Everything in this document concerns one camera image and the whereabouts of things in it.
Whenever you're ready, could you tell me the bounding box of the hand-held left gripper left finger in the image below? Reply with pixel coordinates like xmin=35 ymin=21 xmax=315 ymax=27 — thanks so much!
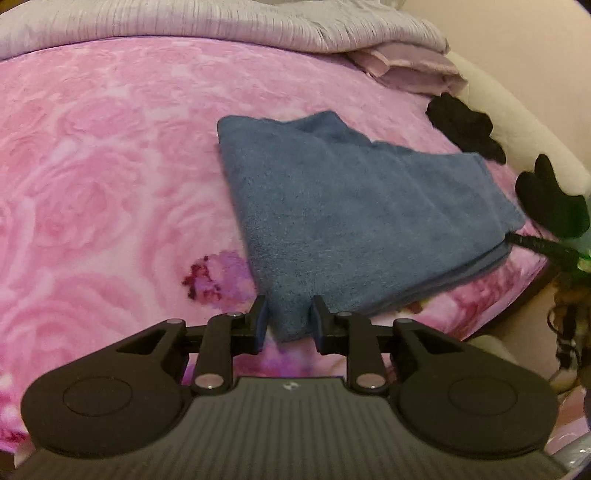
xmin=115 ymin=295 xmax=269 ymax=396

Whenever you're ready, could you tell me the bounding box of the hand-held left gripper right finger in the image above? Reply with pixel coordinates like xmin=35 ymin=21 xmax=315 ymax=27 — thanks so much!
xmin=311 ymin=295 xmax=463 ymax=396

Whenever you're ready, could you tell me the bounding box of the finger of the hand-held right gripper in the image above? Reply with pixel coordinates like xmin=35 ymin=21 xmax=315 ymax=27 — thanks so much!
xmin=505 ymin=232 xmax=581 ymax=269

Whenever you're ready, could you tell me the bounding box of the blue towel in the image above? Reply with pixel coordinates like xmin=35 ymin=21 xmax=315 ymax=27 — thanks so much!
xmin=216 ymin=110 xmax=527 ymax=343

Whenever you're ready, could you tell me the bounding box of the black garment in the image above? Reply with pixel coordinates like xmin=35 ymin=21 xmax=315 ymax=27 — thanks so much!
xmin=425 ymin=92 xmax=508 ymax=165
xmin=514 ymin=154 xmax=591 ymax=241

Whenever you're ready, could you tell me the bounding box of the pink rose print blanket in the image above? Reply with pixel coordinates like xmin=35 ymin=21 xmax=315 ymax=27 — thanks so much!
xmin=0 ymin=36 xmax=551 ymax=455

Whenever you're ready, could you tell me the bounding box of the pink folded cloth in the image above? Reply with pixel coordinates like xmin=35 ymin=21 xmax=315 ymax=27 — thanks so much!
xmin=346 ymin=43 xmax=470 ymax=96

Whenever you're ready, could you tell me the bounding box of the pale striped quilt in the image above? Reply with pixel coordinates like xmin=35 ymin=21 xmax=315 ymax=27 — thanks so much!
xmin=0 ymin=0 xmax=450 ymax=62

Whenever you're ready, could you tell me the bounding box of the dark curly cord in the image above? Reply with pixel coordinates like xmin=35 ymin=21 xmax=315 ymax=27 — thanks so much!
xmin=547 ymin=272 xmax=588 ymax=371

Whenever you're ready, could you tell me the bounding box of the cream bed frame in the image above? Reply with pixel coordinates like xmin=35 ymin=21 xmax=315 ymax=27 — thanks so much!
xmin=444 ymin=50 xmax=591 ymax=195

